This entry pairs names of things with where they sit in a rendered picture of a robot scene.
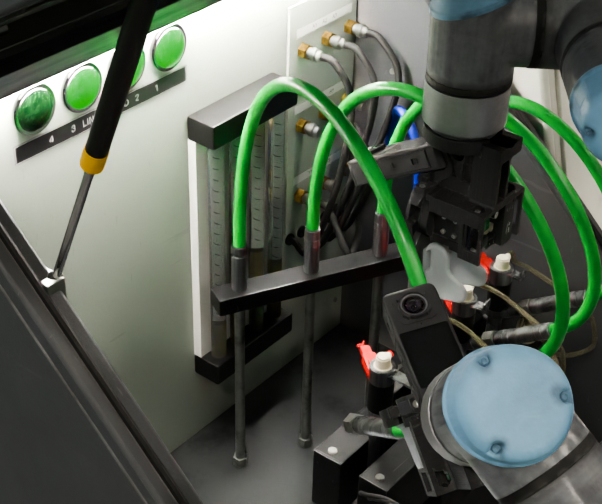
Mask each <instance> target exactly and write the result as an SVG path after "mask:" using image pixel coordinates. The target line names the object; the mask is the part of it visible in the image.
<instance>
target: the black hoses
mask: <svg viewBox="0 0 602 504"><path fill-rule="evenodd" d="M366 36H367V37H372V38H375V39H376V40H377V41H378V43H379V44H380V45H381V47H382V48H383V49H384V51H385V52H386V54H387V56H388V57H389V59H390V61H391V63H392V66H393V69H394V73H395V82H400V83H402V72H401V68H400V64H399V61H398V59H397V57H396V55H395V53H394V51H393V50H392V48H391V47H390V45H389V44H388V42H387V41H386V40H385V38H384V37H383V36H382V35H381V34H380V33H379V32H377V31H375V30H370V29H368V30H367V32H366ZM343 47H344V48H345V49H349V50H352V51H353V52H354V53H355V54H356V55H357V57H358V58H359V59H360V61H361V62H362V64H363V65H364V67H365V69H366V71H367V73H368V75H369V78H370V82H371V84H372V83H376V82H378V80H377V76H376V73H375V71H374V68H373V66H372V64H371V63H370V61H369V59H368V58H367V56H366V55H365V54H364V52H363V51H362V49H361V48H360V47H359V46H358V45H356V44H355V43H352V42H348V41H346V42H345V43H344V45H343ZM320 61H323V62H327V63H329V64H330V65H331V66H332V67H333V68H334V70H335V71H336V73H337V74H338V76H339V77H340V79H341V81H342V83H343V85H344V88H345V91H346V94H347V96H349V95H350V94H351V93H353V88H352V85H351V82H350V80H349V78H348V76H347V74H346V72H345V71H344V69H343V68H342V66H341V65H340V63H339V62H338V61H337V60H336V59H335V58H334V57H332V56H330V55H328V54H321V56H320ZM378 99H379V96H378V97H373V98H371V104H370V110H369V115H368V119H367V123H366V127H365V130H364V134H363V133H362V131H361V129H360V127H359V126H358V124H357V123H356V122H355V121H354V119H355V108H354V109H353V110H352V111H351V112H350V113H349V115H348V116H347V118H348V120H349V121H350V122H351V124H352V125H353V126H354V128H355V129H356V131H357V132H358V133H359V135H360V136H361V138H362V139H363V141H364V142H365V144H366V146H367V147H369V145H368V143H369V139H370V136H371V133H372V129H373V125H374V121H375V117H376V112H377V107H378ZM398 100H399V97H398V96H392V98H391V102H390V105H389V108H388V111H387V114H386V117H385V120H384V122H383V125H382V127H381V130H380V132H379V135H378V137H377V139H376V142H375V144H374V145H378V144H383V141H384V139H385V136H386V134H387V132H388V129H389V126H390V124H391V121H392V109H393V108H394V107H395V106H396V105H397V104H398ZM349 151H350V149H349V147H348V146H347V144H346V143H345V141H344V143H343V148H342V153H341V158H340V162H339V166H338V170H337V174H336V177H335V181H334V184H333V187H332V191H331V194H330V197H329V199H328V202H327V203H326V202H324V201H322V200H321V203H320V207H321V208H323V209H324V210H325V211H323V212H322V213H321V215H320V223H319V227H320V229H321V231H320V237H321V240H320V249H321V248H322V247H323V246H324V245H325V244H326V242H331V241H332V240H333V239H335V238H336V237H337V240H338V243H339V245H340V248H341V250H342V252H343V254H344V255H348V254H352V253H356V252H357V250H358V247H359V243H360V238H361V233H362V225H361V222H360V220H359V219H358V218H357V217H358V215H359V213H360V212H361V210H362V208H363V207H364V205H365V203H366V201H367V199H368V197H369V195H370V194H371V192H372V190H373V189H372V188H371V186H369V185H368V184H367V186H366V188H365V190H364V192H363V193H362V195H361V197H360V199H359V201H358V203H357V205H356V206H355V208H354V210H353V212H352V213H351V211H352V209H353V207H354V205H355V203H356V201H357V199H358V197H359V195H360V193H361V191H362V188H363V186H364V185H360V186H356V187H355V189H354V191H353V193H352V195H351V197H350V199H349V201H348V203H347V205H346V207H345V209H344V206H345V204H346V202H347V199H348V197H349V195H350V192H351V190H352V187H353V185H354V180H353V178H352V175H351V173H350V175H349V178H348V180H347V183H346V185H345V188H344V190H343V193H342V195H341V198H340V200H339V202H338V204H337V203H336V204H335V202H336V199H337V196H338V193H339V190H340V186H341V183H342V180H343V176H344V172H345V169H346V164H347V160H348V156H349ZM343 209H344V210H343ZM340 216H341V217H340ZM339 217H340V218H339ZM327 223H329V224H328V226H327V228H326V225H327ZM353 223H354V225H355V233H354V238H353V242H352V246H351V248H350V250H349V248H348V246H347V243H346V241H345V238H344V235H343V233H342V232H343V231H346V230H347V229H348V228H349V227H350V226H351V225H352V224H353ZM325 228H326V230H325ZM324 230H325V231H324ZM304 233H305V226H300V227H299V229H298V231H297V236H298V237H300V238H302V237H304ZM285 244H286V245H291V244H292V245H293V246H294V247H295V249H296V250H297V252H298V253H299V254H300V255H301V256H302V257H304V248H303V247H302V245H301V244H300V242H299V241H298V240H297V239H295V236H294V234H291V233H290V234H288V235H287V237H286V239H285Z"/></svg>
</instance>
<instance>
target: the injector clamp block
mask: <svg viewBox="0 0 602 504"><path fill-rule="evenodd" d="M476 313H478V314H480V315H482V316H483V324H482V326H481V327H480V328H479V329H478V330H477V331H475V332H474V333H475V334H476V335H477V336H479V335H482V334H483V332H485V329H486V321H487V317H488V316H487V315H486V314H485V312H484V313H482V312H480V311H478V310H477V311H476ZM519 345H524V346H528V347H531V348H534V349H536V350H539V349H541V348H542V347H543V344H542V342H541V341H535V342H534V343H532V344H522V343H520V344H519ZM368 444H369V436H367V435H358V434H353V433H349V432H346V431H345V427H344V424H343V425H342V426H341V427H340V428H339V429H338V430H336V431H335V432H334V433H333V434H332V435H331V436H329V437H328V438H327V439H326V440H325V441H324V442H322V443H321V444H320V445H319V446H318V447H316V448H315V449H314V454H313V480H312V502H314V503H316V504H351V503H353V502H354V501H355V500H356V499H357V504H384V503H381V502H376V501H368V499H367V497H364V496H360V495H359V494H358V493H359V491H364V492H367V493H373V494H380V495H383V496H386V497H389V498H391V499H393V500H394V501H396V502H398V503H399V504H460V503H461V502H462V501H463V500H464V499H465V498H466V497H467V496H468V495H469V494H470V493H471V492H472V491H473V490H474V489H472V490H463V489H457V490H454V491H452V492H449V493H446V494H443V495H441V496H438V497H433V496H427V494H426V491H425V489H424V486H423V483H422V480H421V477H420V475H419V472H418V468H417V466H416V464H415V462H414V459H413V457H412V455H411V452H410V450H409V447H408V445H407V442H406V440H405V438H402V439H400V440H395V439H393V440H392V439H386V438H385V449H384V453H383V454H382V455H381V456H380V457H379V458H378V459H377V460H376V461H375V462H374V463H373V464H371V465H370V466H369V467H368V468H367V458H368Z"/></svg>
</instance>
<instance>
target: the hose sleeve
mask: <svg viewBox="0 0 602 504"><path fill-rule="evenodd" d="M352 428H353V430H354V431H355V432H356V433H358V434H362V435H367V436H377V437H383V438H386V439H392V440H393V439H395V440H400V439H402V438H397V437H395V436H394V435H393V433H392V428H393V427H391V428H385V427H384V425H383V421H382V419H381V418H377V417H373V416H366V415H365V416H362V415H359V416H357V417H355V418H354V419H353V422H352Z"/></svg>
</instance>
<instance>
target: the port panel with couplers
mask: <svg viewBox="0 0 602 504"><path fill-rule="evenodd" d="M356 8H357V0H303V1H301V2H299V3H297V4H295V5H292V6H290V7H288V23H287V77H295V78H299V79H302V80H304V81H306V82H308V83H310V84H312V85H313V86H315V87H316V88H318V89H319V90H321V91H322V92H323V93H324V94H325V95H326V96H328V97H329V98H330V99H331V100H332V101H333V102H334V103H335V104H336V105H337V107H338V106H339V104H340V103H341V102H342V101H343V100H344V99H345V98H346V97H347V94H346V91H345V88H344V85H343V83H342V81H341V79H340V77H339V76H338V74H337V73H336V71H335V70H334V68H333V67H332V66H331V65H330V64H329V63H327V62H323V61H320V56H321V54H328V55H330V56H332V57H334V58H335V59H336V60H337V61H338V62H339V63H340V65H341V66H342V68H343V69H344V71H345V72H346V74H347V76H348V78H349V80H350V82H351V85H353V66H354V52H353V51H352V50H349V49H345V48H344V47H343V45H344V43H345V42H346V41H348V42H352V43H355V35H356V36H357V37H359V38H368V37H367V36H366V32H367V30H368V29H370V28H368V27H367V25H365V24H362V23H360V24H359V23H358V22H356ZM328 121H329V120H328V119H327V118H326V117H325V116H324V115H323V114H322V113H321V111H320V110H318V109H317V108H316V107H315V106H314V105H313V104H312V103H311V102H309V101H308V100H307V99H305V98H304V97H302V96H300V95H298V100H297V104H296V105H295V106H293V107H291V108H289V109H288V110H286V130H285V184H284V235H287V234H288V233H290V232H291V231H293V230H294V229H296V228H297V227H299V226H300V225H302V224H304V223H305V222H307V209H308V197H309V189H310V180H311V175H312V169H313V164H314V160H315V156H316V152H317V148H318V145H319V142H320V139H321V137H322V134H323V131H324V129H325V127H326V125H327V123H328ZM343 143H344V140H343V139H342V137H341V136H340V134H339V133H338V132H337V134H336V137H335V139H334V142H333V145H332V147H331V150H330V154H329V157H328V161H327V165H326V170H325V175H324V180H323V186H322V194H321V200H322V201H324V202H326V203H327V202H328V199H329V197H330V194H331V191H332V187H333V184H334V181H335V177H336V174H337V170H338V166H339V162H340V158H341V153H342V148H343ZM350 173H351V172H350V169H349V166H348V164H346V169H345V172H344V176H343V180H342V183H341V186H340V190H339V193H338V196H337V199H336V202H337V201H338V200H340V198H341V195H342V193H343V190H344V188H345V185H346V183H347V180H348V177H349V175H350Z"/></svg>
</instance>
